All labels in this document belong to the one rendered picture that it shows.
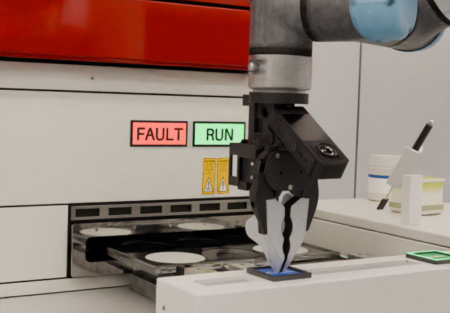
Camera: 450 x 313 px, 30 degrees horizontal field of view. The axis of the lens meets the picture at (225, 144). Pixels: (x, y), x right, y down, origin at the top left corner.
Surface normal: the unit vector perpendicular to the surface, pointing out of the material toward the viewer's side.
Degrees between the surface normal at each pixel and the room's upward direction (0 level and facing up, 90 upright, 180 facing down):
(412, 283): 90
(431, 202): 90
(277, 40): 90
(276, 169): 90
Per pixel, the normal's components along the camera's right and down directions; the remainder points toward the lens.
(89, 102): 0.53, 0.06
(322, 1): -0.56, -0.09
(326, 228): -0.85, 0.00
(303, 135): 0.29, -0.81
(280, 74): 0.00, 0.05
